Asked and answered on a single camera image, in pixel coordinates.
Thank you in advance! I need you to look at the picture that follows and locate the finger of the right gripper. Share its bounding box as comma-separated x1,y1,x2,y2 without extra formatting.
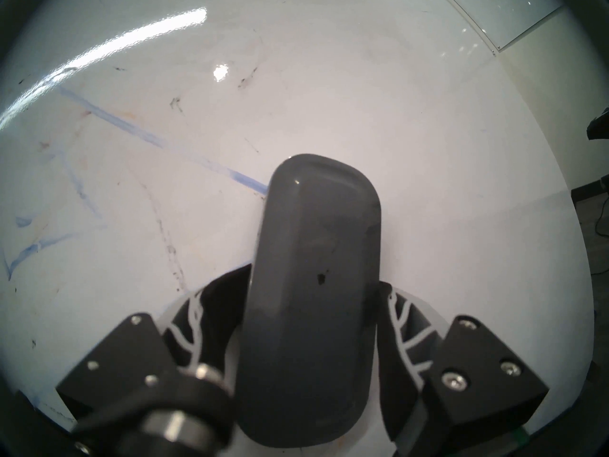
588,108,609,140

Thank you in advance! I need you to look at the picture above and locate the dark grey whiteboard eraser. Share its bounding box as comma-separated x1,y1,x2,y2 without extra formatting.
235,153,382,447

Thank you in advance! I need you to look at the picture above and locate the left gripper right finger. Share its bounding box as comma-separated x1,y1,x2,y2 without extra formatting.
373,281,550,457

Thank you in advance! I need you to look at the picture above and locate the looped black floor cable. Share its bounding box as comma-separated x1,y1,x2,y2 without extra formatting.
590,213,609,276

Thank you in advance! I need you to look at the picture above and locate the white whiteboard table surface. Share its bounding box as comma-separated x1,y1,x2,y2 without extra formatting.
0,0,595,457

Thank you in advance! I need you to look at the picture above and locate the black wall baseboard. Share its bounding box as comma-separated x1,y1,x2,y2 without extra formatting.
571,177,609,202

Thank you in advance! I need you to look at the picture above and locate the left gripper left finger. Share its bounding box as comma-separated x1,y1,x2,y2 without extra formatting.
56,263,253,457

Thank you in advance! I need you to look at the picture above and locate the blue marker triangle drawing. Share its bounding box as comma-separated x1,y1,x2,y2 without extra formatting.
0,87,269,280

